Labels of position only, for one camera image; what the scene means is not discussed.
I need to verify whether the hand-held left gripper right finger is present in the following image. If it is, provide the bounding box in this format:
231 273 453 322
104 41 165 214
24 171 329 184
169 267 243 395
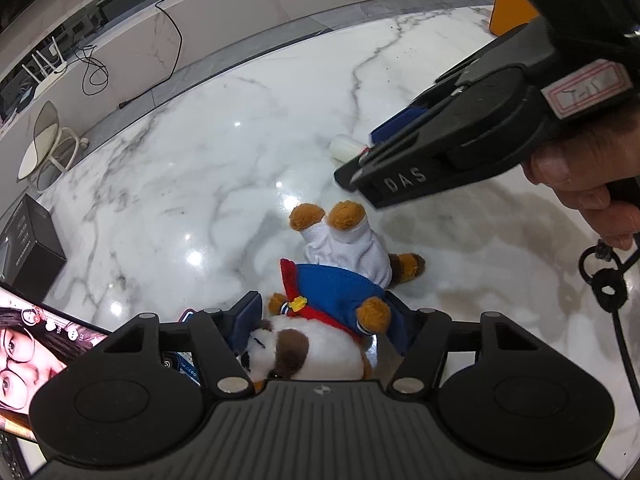
384 295 539 397

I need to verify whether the long black cable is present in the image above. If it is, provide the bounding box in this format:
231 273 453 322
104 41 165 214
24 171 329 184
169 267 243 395
119 0 184 109

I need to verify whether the person's right hand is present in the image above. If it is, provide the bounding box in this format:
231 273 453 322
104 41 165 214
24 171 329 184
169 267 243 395
520 104 640 252

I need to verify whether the small white bottle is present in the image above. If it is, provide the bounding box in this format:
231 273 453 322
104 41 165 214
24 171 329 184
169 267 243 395
329 133 371 163

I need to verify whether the black lanyard cord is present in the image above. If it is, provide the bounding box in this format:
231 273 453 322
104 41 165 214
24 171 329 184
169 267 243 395
577 232 640 413

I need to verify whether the looped black cable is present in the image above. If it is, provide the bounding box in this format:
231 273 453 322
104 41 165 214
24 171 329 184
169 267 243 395
75 44 109 97

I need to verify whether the black keyboard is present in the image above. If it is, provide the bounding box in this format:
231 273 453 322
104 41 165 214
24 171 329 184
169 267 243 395
0 430 32 480

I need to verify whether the white router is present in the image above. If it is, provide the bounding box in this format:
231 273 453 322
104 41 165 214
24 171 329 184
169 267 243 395
22 42 69 82

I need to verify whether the bear plush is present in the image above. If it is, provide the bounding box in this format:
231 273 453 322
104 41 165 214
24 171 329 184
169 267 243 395
235 201 426 393

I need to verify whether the white swivel chair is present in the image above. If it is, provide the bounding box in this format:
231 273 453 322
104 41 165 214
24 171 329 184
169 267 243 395
17 101 90 193

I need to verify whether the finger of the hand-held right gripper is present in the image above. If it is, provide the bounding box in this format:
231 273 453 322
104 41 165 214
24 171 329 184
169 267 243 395
370 22 551 146
334 94 454 209

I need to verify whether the tablet screen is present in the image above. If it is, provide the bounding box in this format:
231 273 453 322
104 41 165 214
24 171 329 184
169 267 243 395
0 285 114 443

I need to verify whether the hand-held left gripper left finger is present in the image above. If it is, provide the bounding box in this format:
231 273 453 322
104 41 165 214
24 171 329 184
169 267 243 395
107 292 264 397

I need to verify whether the orange container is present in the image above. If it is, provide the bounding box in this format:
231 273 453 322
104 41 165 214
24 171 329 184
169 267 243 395
489 0 543 37

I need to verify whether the black box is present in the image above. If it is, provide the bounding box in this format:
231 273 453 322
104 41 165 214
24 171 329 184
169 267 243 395
0 194 67 293

